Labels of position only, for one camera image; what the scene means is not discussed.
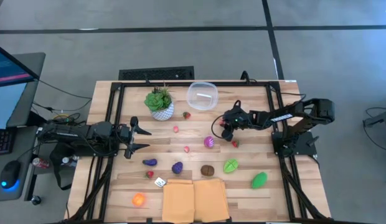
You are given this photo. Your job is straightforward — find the succulent in white patterned pot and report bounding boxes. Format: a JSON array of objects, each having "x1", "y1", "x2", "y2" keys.
[{"x1": 144, "y1": 82, "x2": 176, "y2": 122}]

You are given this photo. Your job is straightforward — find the orange toy fruit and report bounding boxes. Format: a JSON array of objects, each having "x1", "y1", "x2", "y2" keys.
[{"x1": 131, "y1": 192, "x2": 146, "y2": 208}]

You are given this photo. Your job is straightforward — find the red soda can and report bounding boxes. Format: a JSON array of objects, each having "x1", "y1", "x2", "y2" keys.
[{"x1": 31, "y1": 157, "x2": 50, "y2": 170}]

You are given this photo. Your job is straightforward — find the clear plastic tupperware container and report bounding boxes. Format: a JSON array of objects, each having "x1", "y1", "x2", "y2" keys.
[{"x1": 186, "y1": 81, "x2": 219, "y2": 111}]

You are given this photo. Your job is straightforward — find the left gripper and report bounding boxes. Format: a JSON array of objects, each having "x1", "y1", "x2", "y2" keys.
[{"x1": 92, "y1": 116, "x2": 153, "y2": 160}]

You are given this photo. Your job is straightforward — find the black computer mouse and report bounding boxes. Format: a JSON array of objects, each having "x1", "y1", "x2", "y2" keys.
[{"x1": 0, "y1": 160, "x2": 22, "y2": 190}]

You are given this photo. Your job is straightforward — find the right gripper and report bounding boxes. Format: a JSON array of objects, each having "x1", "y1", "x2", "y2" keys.
[{"x1": 222, "y1": 108, "x2": 253, "y2": 142}]

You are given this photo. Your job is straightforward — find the purple toy grapes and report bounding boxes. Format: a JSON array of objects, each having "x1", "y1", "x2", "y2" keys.
[{"x1": 171, "y1": 161, "x2": 184, "y2": 175}]

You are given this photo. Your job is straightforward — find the yellow waffle cloth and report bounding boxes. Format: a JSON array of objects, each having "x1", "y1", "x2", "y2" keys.
[
  {"x1": 192, "y1": 177, "x2": 230, "y2": 223},
  {"x1": 161, "y1": 179, "x2": 195, "y2": 224}
]

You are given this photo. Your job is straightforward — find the black keyboard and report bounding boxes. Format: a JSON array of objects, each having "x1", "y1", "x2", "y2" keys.
[
  {"x1": 0, "y1": 128, "x2": 15, "y2": 156},
  {"x1": 118, "y1": 65, "x2": 195, "y2": 81}
]

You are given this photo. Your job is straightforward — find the black monitor cable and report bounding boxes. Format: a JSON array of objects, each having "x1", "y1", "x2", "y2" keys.
[{"x1": 35, "y1": 77, "x2": 93, "y2": 101}]

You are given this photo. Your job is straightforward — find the black floor stand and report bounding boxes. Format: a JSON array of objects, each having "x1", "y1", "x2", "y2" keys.
[{"x1": 362, "y1": 107, "x2": 386, "y2": 128}]

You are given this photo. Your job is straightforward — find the black aluminium table frame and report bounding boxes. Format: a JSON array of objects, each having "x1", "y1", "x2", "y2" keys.
[{"x1": 67, "y1": 80, "x2": 332, "y2": 224}]

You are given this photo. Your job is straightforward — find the clear plastic bottle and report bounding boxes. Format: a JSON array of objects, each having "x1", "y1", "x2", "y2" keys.
[{"x1": 61, "y1": 155, "x2": 80, "y2": 166}]

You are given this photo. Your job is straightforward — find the brown toy kiwi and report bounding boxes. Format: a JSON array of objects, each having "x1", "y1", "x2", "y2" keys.
[{"x1": 200, "y1": 164, "x2": 215, "y2": 177}]

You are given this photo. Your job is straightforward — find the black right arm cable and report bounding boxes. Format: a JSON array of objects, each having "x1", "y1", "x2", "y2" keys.
[{"x1": 240, "y1": 70, "x2": 308, "y2": 103}]

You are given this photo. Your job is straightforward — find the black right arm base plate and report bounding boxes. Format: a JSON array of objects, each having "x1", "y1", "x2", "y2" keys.
[{"x1": 271, "y1": 130, "x2": 318, "y2": 157}]

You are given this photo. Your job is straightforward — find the grey computer desk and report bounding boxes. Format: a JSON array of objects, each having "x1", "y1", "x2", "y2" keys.
[{"x1": 0, "y1": 52, "x2": 47, "y2": 203}]

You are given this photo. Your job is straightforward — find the computer monitor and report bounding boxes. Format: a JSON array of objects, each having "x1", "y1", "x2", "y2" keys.
[{"x1": 0, "y1": 42, "x2": 40, "y2": 130}]

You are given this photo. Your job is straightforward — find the green oval toy vegetable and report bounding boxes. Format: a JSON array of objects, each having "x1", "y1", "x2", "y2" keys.
[{"x1": 251, "y1": 171, "x2": 268, "y2": 190}]

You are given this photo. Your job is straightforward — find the green toy starfruit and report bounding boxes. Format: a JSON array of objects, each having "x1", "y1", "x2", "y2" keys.
[{"x1": 223, "y1": 158, "x2": 240, "y2": 174}]

